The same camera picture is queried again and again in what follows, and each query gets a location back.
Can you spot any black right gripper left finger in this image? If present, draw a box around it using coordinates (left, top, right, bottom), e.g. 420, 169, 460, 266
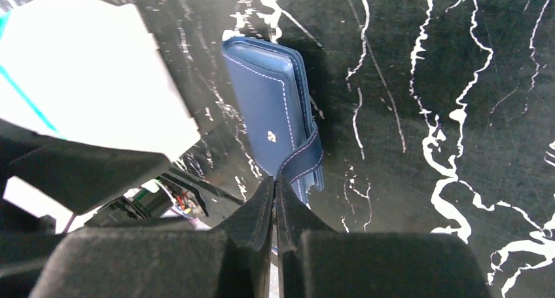
31, 177, 274, 297

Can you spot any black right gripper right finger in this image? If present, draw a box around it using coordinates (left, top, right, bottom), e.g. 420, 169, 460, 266
276, 179, 490, 297

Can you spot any blue leather card holder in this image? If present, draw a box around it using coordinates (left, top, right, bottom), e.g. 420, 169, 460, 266
222, 37, 324, 204

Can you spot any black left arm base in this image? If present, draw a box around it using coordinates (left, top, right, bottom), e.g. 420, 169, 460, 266
84, 168, 246, 231

